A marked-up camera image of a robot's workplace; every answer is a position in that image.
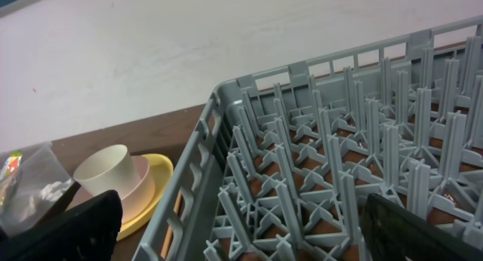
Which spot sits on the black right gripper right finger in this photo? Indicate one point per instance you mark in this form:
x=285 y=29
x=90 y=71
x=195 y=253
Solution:
x=393 y=233

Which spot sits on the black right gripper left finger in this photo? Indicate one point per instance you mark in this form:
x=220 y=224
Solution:
x=85 y=232

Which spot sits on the yellow snack wrapper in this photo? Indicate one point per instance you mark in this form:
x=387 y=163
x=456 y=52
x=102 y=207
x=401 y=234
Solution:
x=9 y=173

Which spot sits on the grey dishwasher rack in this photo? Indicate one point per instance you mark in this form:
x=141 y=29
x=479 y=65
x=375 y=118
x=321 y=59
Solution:
x=281 y=162

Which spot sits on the crumpled white tissue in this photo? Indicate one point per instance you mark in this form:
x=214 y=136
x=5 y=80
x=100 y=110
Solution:
x=41 y=201

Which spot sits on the cream paper cup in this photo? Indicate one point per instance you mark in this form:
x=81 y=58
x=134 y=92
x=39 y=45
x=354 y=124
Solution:
x=109 y=168

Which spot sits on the clear plastic bin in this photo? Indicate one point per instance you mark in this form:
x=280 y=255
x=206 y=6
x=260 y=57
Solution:
x=39 y=167

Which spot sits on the yellow plate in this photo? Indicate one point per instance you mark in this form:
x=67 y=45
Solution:
x=161 y=171

